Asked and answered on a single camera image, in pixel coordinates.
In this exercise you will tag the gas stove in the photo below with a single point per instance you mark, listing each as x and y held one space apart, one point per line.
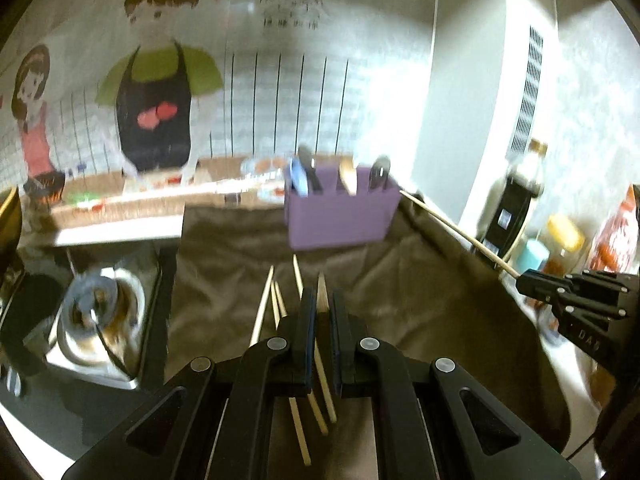
100 310

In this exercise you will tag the long bamboo chopstick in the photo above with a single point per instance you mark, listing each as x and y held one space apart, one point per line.
322 295
460 233

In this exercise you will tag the purple utensil holder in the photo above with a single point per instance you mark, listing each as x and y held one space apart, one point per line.
340 215

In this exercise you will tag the brown cloth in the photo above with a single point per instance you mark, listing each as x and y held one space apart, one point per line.
400 285

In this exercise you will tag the bunch of bamboo chopsticks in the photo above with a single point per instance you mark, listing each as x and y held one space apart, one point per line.
261 305

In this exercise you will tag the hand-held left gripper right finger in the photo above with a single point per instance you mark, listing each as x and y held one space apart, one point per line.
340 325

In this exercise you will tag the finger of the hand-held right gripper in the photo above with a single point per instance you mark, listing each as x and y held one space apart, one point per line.
590 310
540 285

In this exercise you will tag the salt shaker with blue cap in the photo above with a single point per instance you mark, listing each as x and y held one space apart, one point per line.
532 257

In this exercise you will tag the white slotted vent panel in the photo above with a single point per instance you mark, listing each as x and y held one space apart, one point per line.
480 85

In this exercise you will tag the light blue plastic spoon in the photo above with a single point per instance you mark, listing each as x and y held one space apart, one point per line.
299 180

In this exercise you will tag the chili flake jar yellow lid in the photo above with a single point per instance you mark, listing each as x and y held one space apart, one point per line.
565 240

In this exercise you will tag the wooden spoon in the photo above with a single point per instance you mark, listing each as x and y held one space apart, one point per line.
348 177

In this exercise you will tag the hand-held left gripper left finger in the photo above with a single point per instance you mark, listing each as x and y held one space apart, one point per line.
309 325

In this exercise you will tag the dark soy sauce bottle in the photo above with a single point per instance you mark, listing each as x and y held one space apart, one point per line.
515 200

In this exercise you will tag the cartoon wall poster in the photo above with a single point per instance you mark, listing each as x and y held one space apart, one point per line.
250 110

